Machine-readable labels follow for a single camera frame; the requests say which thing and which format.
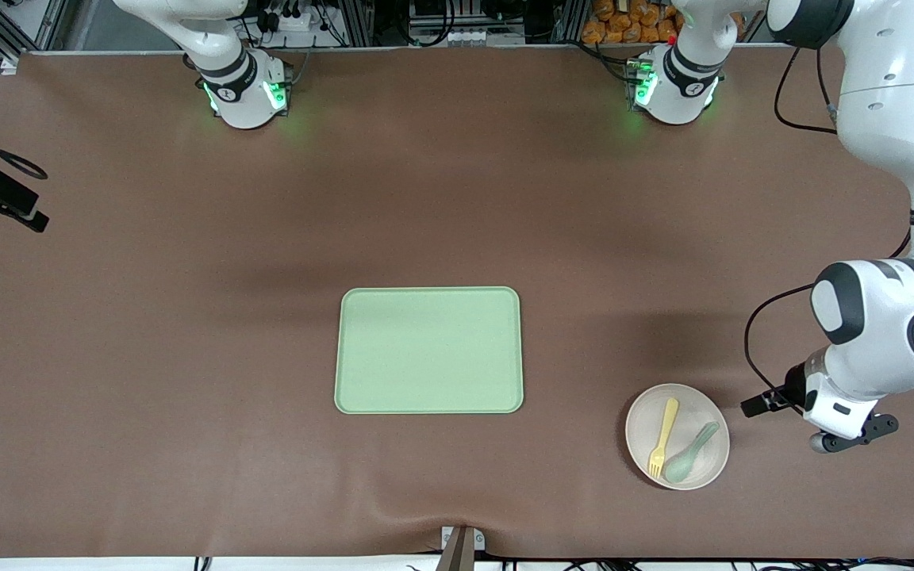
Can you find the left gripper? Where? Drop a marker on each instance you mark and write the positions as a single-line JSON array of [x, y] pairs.
[[792, 389]]

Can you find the yellow plastic fork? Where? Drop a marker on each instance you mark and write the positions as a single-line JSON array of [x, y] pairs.
[[670, 416]]

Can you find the light green plastic spoon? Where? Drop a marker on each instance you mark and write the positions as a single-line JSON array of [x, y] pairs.
[[677, 469]]

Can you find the round beige plate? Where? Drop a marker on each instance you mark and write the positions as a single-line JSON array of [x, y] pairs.
[[643, 424]]

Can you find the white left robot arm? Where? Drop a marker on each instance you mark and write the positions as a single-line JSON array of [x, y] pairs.
[[885, 79]]

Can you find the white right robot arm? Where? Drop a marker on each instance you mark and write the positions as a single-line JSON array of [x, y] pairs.
[[243, 95]]

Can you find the brown table mat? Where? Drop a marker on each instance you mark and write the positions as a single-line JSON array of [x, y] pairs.
[[584, 198]]

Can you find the white power strip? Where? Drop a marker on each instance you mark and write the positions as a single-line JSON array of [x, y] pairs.
[[294, 21]]

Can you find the light green rectangular tray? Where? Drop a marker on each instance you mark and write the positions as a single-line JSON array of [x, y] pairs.
[[362, 317]]

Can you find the pile of orange objects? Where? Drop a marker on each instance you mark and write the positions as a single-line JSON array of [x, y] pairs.
[[616, 24]]

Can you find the white terminal block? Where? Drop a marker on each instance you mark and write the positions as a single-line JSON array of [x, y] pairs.
[[441, 36]]

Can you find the metal table clamp bracket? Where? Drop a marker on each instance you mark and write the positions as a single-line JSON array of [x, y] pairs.
[[461, 543]]

